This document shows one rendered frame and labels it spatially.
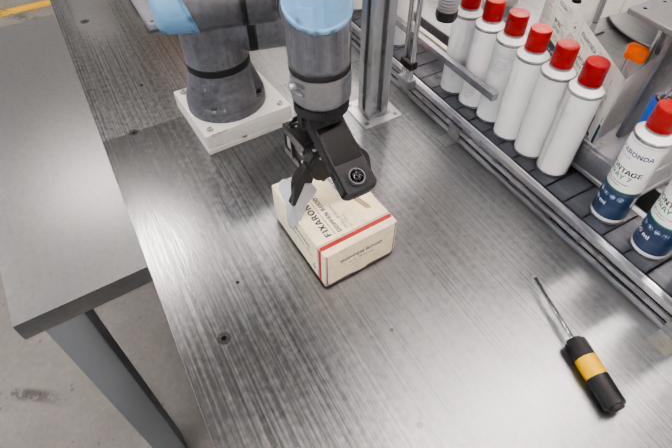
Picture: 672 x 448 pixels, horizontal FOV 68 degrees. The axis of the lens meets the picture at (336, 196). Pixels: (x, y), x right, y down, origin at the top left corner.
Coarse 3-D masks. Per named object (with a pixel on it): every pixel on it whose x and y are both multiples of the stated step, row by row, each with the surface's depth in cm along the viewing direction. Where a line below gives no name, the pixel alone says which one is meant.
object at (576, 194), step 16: (352, 16) 118; (400, 48) 109; (432, 64) 105; (432, 80) 101; (448, 96) 97; (464, 112) 94; (480, 128) 91; (496, 144) 88; (512, 144) 88; (528, 160) 85; (544, 176) 82; (576, 176) 82; (560, 192) 80; (576, 192) 80; (592, 192) 80; (576, 208) 78; (592, 224) 76; (624, 224) 76; (608, 240) 74; (624, 240) 74; (624, 256) 72; (640, 256) 72; (656, 272) 70
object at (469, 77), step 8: (400, 24) 100; (424, 40) 96; (432, 48) 94; (440, 56) 93; (448, 56) 92; (448, 64) 91; (456, 64) 90; (456, 72) 90; (464, 72) 88; (472, 80) 87; (480, 80) 87; (480, 88) 86; (488, 88) 85; (488, 96) 85; (496, 96) 84
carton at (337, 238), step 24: (336, 192) 76; (312, 216) 73; (336, 216) 73; (360, 216) 73; (384, 216) 73; (312, 240) 70; (336, 240) 70; (360, 240) 70; (384, 240) 74; (312, 264) 75; (336, 264) 71; (360, 264) 74
